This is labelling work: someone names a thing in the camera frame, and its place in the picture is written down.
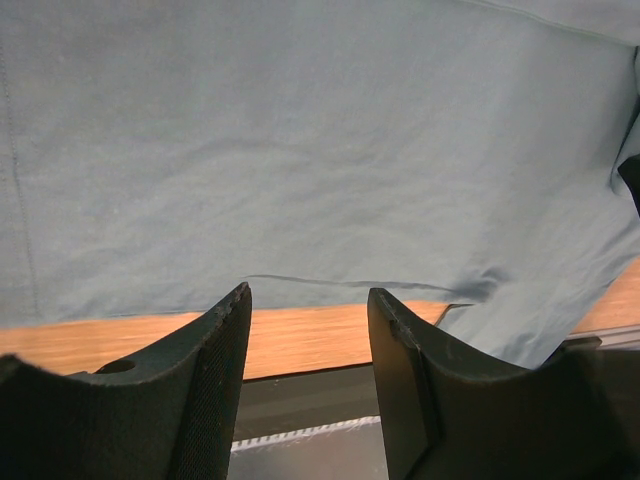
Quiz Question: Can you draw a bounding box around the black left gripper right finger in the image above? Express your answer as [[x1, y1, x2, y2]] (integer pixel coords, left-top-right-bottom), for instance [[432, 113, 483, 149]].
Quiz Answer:
[[367, 288, 639, 479]]

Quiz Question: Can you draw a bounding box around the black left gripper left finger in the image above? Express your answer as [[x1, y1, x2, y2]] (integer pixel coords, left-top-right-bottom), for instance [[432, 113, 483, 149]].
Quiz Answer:
[[1, 284, 252, 479]]

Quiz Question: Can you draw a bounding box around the grey-blue t shirt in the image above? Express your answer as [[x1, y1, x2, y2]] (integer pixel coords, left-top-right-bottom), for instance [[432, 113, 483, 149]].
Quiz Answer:
[[1, 1, 639, 367]]

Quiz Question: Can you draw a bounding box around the slotted grey cable duct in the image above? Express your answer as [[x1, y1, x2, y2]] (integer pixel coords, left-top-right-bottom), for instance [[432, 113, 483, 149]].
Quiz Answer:
[[231, 415, 380, 453]]

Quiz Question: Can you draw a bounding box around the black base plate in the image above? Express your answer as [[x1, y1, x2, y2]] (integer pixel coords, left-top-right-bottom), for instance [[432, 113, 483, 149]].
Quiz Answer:
[[233, 364, 378, 441]]

